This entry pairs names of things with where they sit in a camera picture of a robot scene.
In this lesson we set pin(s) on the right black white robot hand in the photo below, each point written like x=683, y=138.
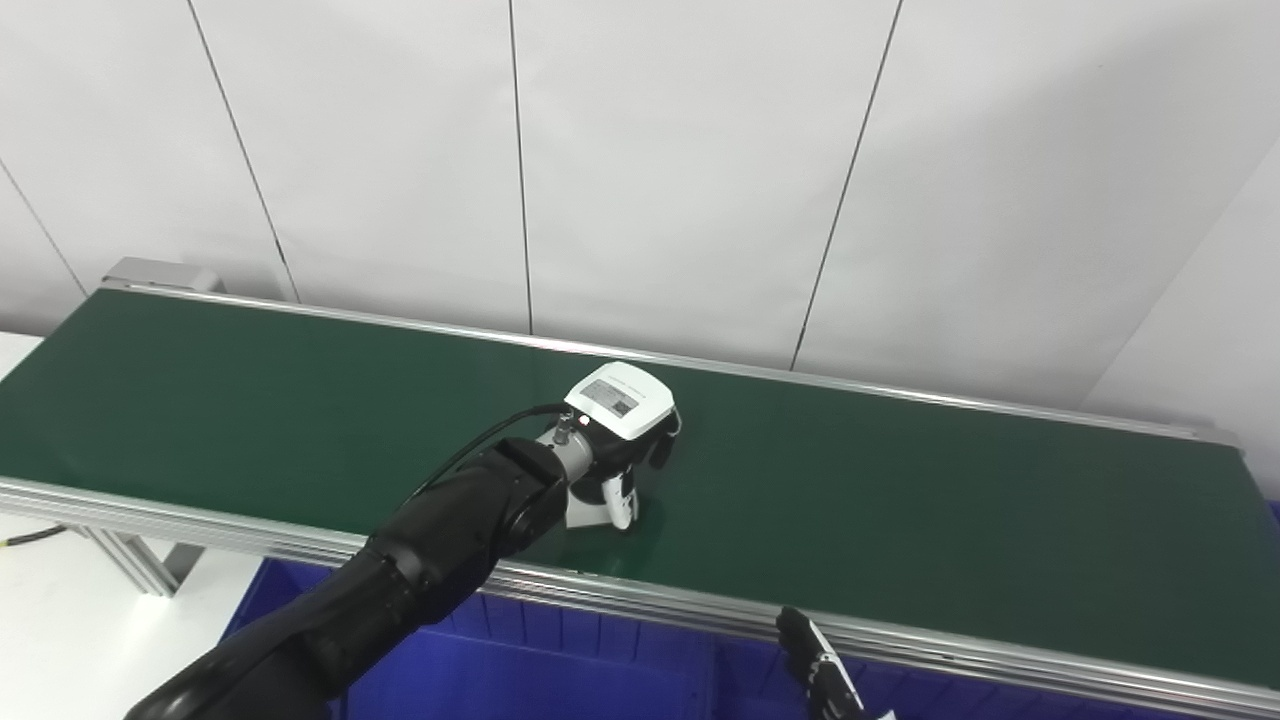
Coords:
x=825, y=680

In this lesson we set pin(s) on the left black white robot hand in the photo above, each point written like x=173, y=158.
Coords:
x=625, y=400

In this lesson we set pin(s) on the white square part with hole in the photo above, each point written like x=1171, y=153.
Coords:
x=585, y=515

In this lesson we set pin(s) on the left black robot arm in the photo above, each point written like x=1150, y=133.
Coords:
x=430, y=560

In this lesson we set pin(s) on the blue plastic bin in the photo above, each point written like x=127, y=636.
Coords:
x=750, y=680
x=560, y=670

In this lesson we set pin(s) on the green conveyor belt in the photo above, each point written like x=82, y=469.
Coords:
x=900, y=520
x=650, y=598

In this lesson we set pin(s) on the grey conveyor motor housing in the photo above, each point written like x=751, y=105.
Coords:
x=160, y=273

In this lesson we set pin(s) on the aluminium conveyor support leg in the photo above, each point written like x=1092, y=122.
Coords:
x=135, y=560

